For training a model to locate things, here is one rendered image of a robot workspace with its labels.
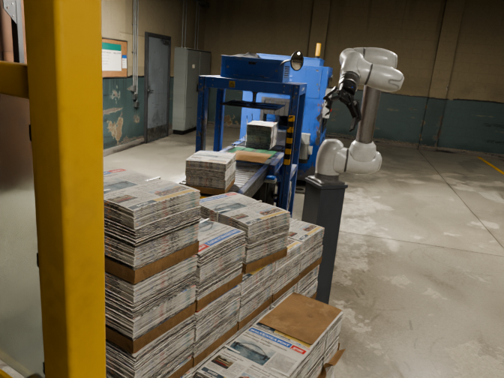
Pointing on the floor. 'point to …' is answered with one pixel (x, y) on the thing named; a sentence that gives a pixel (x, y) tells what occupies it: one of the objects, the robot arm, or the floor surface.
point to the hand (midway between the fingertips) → (340, 120)
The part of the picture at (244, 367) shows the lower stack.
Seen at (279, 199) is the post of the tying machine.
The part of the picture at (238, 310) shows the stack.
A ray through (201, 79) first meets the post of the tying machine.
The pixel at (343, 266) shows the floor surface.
